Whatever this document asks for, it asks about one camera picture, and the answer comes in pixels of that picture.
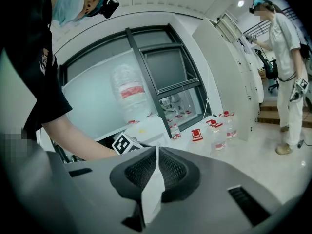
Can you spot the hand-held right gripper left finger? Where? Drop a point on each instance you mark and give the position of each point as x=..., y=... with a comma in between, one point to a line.
x=136, y=170

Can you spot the round ceiling light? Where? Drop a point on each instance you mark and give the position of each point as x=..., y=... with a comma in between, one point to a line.
x=240, y=3

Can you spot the wooden steps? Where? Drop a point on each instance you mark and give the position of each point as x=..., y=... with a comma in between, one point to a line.
x=268, y=112

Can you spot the light blue face mask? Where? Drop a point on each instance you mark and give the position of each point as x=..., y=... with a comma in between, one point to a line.
x=69, y=2

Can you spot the dark window frame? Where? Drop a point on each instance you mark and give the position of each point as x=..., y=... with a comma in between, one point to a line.
x=148, y=64

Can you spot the small clear water bottle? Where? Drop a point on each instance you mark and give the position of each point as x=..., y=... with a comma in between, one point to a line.
x=178, y=131
x=173, y=131

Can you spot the black office chair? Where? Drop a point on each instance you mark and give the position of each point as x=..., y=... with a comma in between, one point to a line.
x=269, y=69

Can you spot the black head-mounted camera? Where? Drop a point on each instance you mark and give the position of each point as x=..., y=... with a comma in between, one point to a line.
x=108, y=6

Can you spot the small black floor device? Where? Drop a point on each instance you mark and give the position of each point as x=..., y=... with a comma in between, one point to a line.
x=300, y=144

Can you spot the white locker cabinet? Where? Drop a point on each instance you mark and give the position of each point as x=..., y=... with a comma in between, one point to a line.
x=229, y=77

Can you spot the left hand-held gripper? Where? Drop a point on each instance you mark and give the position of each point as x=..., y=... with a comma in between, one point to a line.
x=124, y=144

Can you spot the person's left forearm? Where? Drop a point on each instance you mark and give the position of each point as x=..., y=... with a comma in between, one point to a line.
x=78, y=140

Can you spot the person's black t-shirt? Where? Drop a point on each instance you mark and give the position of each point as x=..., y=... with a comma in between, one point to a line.
x=26, y=57

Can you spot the large clear water jug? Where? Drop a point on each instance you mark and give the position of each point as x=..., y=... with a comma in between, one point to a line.
x=129, y=91

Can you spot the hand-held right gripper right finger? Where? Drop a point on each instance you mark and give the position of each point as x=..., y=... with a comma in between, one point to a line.
x=178, y=173

